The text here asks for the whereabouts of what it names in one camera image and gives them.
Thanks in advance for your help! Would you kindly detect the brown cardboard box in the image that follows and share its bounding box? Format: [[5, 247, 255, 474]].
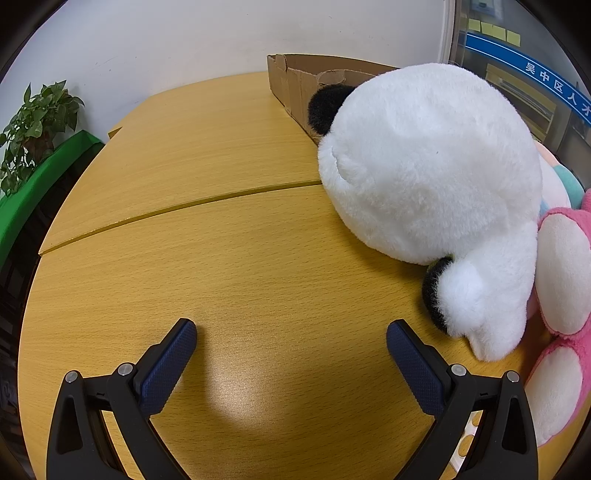
[[266, 54, 402, 146]]

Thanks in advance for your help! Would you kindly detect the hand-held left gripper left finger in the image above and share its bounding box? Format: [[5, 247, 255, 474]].
[[46, 318, 199, 480]]

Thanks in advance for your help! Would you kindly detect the white panda plush toy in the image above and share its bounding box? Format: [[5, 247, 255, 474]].
[[307, 62, 544, 361]]

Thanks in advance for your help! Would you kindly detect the green planter box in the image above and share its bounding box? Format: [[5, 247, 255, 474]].
[[0, 130, 106, 268]]

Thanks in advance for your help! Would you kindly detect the green potted plant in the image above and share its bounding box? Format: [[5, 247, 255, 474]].
[[0, 80, 86, 197]]

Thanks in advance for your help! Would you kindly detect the blue window banner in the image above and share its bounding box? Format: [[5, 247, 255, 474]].
[[465, 32, 591, 126]]

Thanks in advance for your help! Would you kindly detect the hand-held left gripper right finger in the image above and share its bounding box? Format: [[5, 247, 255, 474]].
[[386, 319, 540, 480]]

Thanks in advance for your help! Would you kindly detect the pastel green pink plush toy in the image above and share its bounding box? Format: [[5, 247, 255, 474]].
[[533, 141, 585, 217]]

